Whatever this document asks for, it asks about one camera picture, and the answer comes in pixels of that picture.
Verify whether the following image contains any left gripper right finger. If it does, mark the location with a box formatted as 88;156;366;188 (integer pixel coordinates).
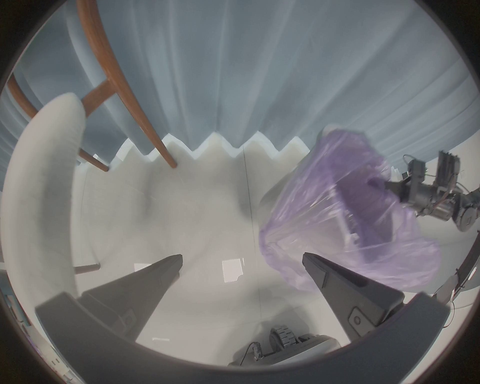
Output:
302;252;405;343

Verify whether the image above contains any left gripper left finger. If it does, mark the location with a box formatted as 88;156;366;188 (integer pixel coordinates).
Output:
77;254;184;341

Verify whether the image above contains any purple plastic bag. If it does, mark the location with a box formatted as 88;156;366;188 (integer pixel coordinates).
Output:
258;127;442;294

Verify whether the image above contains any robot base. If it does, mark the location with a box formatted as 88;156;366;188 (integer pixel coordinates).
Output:
227;325;343;369

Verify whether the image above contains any white trash bin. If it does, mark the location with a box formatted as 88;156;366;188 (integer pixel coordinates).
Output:
262;176;398;286

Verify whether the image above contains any white cushioned wooden chair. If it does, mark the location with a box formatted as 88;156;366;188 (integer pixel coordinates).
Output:
0;0;178;301

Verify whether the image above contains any pale blue curtain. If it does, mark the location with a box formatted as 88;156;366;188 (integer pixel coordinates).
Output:
0;0;480;177

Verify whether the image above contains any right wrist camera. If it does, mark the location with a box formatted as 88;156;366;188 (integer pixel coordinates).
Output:
404;158;427;184

